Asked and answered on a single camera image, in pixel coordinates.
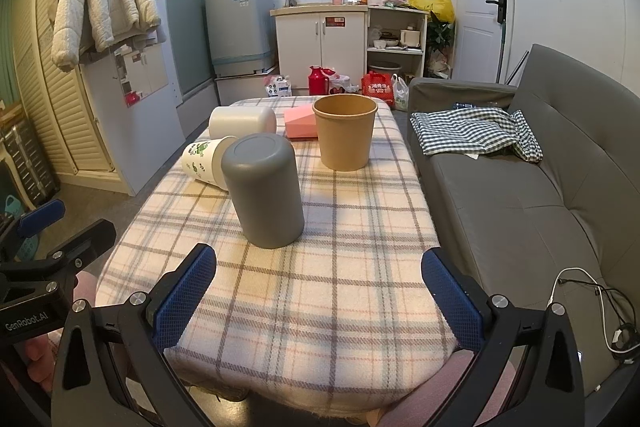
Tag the dark suitcase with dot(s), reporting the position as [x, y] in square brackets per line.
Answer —
[25, 162]

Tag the yellow plastic bag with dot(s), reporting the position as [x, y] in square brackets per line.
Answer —
[435, 4]

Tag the white and blue package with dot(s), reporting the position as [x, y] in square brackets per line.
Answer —
[277, 87]

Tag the white plastic bag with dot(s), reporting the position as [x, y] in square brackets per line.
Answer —
[401, 94]

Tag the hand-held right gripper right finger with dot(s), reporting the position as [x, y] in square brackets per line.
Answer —
[452, 304]

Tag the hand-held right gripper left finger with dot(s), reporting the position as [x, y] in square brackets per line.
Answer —
[182, 297]

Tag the white open shelf unit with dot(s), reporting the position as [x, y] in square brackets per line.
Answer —
[423, 52]

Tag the louvered wardrobe door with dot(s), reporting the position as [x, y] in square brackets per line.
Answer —
[55, 117]

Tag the white and pink bag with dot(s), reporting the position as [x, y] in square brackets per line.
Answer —
[342, 82]

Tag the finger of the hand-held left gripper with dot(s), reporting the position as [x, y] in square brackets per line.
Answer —
[87, 242]
[42, 217]

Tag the white plastic cup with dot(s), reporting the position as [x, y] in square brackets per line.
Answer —
[240, 122]

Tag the brown paper cup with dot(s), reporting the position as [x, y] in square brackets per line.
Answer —
[345, 137]

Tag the red thermos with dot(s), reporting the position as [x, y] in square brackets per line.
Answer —
[316, 82]

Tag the white appliance on shelf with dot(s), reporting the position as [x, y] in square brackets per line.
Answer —
[410, 38]

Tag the pink box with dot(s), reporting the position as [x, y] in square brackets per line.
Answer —
[300, 124]

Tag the plaid tablecloth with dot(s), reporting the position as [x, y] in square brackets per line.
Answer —
[325, 267]

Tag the green checked cloth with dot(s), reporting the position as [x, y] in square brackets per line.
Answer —
[465, 132]

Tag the green plant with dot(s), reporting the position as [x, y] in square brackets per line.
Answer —
[440, 34]

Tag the red shopping bag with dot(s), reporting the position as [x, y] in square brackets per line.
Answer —
[378, 91]

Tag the grey plastic cup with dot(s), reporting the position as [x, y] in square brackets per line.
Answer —
[262, 192]

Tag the white paper cup green print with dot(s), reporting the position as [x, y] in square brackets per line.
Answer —
[205, 162]

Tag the grey washing machine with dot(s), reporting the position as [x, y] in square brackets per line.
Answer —
[240, 27]

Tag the white sink cabinet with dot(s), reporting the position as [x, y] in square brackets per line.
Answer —
[300, 49]

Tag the grey sofa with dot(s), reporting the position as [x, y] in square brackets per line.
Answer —
[510, 207]

